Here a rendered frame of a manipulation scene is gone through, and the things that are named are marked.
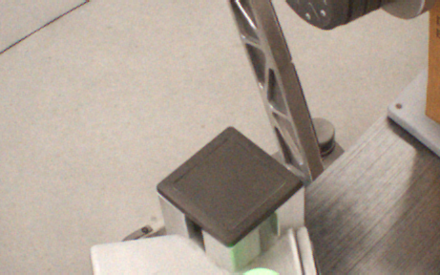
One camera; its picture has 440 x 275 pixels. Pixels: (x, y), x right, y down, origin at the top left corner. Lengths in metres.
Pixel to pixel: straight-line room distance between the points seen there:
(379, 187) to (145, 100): 1.30
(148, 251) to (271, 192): 0.06
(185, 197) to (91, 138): 2.01
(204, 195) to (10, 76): 2.23
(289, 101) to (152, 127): 0.80
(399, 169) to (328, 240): 0.14
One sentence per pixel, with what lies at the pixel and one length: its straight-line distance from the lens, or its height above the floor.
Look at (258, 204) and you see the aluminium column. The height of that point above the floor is 1.50.
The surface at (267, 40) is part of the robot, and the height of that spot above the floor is 0.68.
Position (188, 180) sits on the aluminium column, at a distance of 0.45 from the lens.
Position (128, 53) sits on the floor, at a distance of 2.62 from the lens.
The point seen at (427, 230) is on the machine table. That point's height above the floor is 0.83.
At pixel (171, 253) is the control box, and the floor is 1.48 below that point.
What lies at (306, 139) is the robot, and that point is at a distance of 1.73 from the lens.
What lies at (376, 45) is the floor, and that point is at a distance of 2.60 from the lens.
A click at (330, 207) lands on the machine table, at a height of 0.83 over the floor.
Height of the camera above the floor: 1.86
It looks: 50 degrees down
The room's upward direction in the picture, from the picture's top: 7 degrees counter-clockwise
